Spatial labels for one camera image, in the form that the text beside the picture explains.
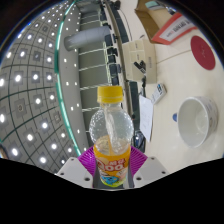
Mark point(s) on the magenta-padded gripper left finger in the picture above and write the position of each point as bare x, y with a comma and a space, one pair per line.
74, 170

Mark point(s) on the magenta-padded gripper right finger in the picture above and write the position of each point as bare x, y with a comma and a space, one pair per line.
150, 170

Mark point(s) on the clear bottle with yellow cap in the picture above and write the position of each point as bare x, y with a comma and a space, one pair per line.
111, 133

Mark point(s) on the white paper sheet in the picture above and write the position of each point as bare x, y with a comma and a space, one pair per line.
146, 116

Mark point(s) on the recessed ceiling lights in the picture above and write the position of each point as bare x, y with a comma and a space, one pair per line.
35, 76

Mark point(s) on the black tool in beige box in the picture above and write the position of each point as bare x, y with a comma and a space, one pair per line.
140, 66

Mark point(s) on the long curved conference desk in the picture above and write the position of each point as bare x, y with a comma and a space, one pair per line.
126, 66

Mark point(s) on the row of black office chairs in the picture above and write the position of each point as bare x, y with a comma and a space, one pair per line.
112, 50

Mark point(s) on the flat round red coaster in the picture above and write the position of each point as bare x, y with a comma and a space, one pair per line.
202, 52

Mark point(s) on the cardboard box with red label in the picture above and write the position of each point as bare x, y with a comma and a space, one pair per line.
156, 23

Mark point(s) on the green board eraser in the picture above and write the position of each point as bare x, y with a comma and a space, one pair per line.
151, 4

